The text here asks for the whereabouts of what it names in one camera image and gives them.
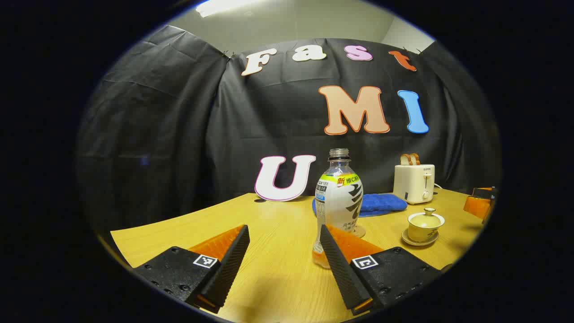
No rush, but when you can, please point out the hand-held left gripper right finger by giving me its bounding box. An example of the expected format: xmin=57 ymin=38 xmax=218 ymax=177
xmin=319 ymin=224 xmax=442 ymax=315

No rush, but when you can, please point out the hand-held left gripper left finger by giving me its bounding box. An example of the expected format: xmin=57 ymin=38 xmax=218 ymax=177
xmin=133 ymin=224 xmax=250 ymax=314

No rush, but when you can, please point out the cream teacup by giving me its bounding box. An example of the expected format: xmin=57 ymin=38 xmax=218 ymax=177
xmin=407 ymin=222 xmax=442 ymax=243

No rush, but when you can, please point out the clear water bottle white label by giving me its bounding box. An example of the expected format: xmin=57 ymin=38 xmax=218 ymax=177
xmin=313 ymin=148 xmax=364 ymax=269

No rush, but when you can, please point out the cream saucer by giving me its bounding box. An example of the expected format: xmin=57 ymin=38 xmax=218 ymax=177
xmin=401 ymin=229 xmax=439 ymax=247

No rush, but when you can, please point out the cream toaster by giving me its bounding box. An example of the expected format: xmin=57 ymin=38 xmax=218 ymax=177
xmin=394 ymin=164 xmax=435 ymax=205

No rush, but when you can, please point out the blue towel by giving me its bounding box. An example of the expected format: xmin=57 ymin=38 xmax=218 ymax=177
xmin=312 ymin=193 xmax=408 ymax=218

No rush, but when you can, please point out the black backdrop cloth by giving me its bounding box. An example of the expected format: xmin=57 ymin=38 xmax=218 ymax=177
xmin=76 ymin=25 xmax=500 ymax=234

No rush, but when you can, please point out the ceiling light panel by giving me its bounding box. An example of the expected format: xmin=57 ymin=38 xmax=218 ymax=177
xmin=196 ymin=0 xmax=265 ymax=18

